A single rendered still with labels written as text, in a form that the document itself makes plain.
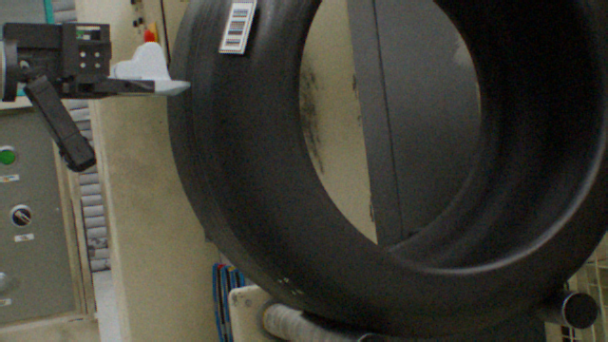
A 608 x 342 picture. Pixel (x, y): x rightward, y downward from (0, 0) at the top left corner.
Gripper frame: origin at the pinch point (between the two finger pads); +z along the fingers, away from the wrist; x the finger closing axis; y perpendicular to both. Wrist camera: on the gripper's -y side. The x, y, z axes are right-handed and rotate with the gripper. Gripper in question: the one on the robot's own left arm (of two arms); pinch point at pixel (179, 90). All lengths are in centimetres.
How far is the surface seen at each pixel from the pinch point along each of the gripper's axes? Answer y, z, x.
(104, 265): -97, 167, 939
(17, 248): -22, -11, 64
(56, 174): -10, -5, 64
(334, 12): 13.4, 30.3, 25.9
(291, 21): 6.9, 9.6, -12.5
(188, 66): 3.0, 1.5, 1.0
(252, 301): -28.0, 16.0, 23.1
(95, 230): -65, 159, 940
